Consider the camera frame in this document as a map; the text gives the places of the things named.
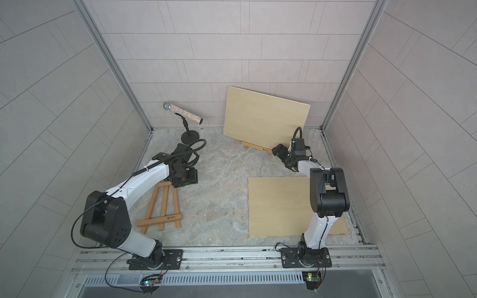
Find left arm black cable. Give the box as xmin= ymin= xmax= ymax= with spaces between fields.
xmin=70 ymin=138 xmax=207 ymax=250

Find glitter microphone on stand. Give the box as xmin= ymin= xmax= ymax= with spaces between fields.
xmin=163 ymin=102 xmax=203 ymax=145

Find wooden easel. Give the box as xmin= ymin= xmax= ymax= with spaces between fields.
xmin=136 ymin=181 xmax=183 ymax=235
xmin=242 ymin=141 xmax=272 ymax=156

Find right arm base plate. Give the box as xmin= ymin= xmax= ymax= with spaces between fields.
xmin=279 ymin=247 xmax=332 ymax=268

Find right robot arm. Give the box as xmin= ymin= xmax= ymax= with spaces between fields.
xmin=272 ymin=138 xmax=350 ymax=268

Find right circuit board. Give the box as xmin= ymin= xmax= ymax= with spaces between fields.
xmin=302 ymin=271 xmax=323 ymax=291

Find circuit board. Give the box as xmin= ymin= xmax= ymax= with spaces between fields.
xmin=302 ymin=271 xmax=323 ymax=291
xmin=139 ymin=274 xmax=162 ymax=295

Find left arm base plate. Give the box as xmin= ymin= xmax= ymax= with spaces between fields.
xmin=127 ymin=248 xmax=184 ymax=271

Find plywood board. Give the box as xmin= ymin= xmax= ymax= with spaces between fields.
xmin=248 ymin=175 xmax=350 ymax=238
xmin=224 ymin=86 xmax=310 ymax=149

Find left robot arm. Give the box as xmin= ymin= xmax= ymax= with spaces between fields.
xmin=77 ymin=144 xmax=199 ymax=270

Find aluminium mounting rail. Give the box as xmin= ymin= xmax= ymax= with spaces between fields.
xmin=70 ymin=243 xmax=386 ymax=274

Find left circuit board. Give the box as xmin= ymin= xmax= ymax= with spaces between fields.
xmin=139 ymin=274 xmax=162 ymax=295

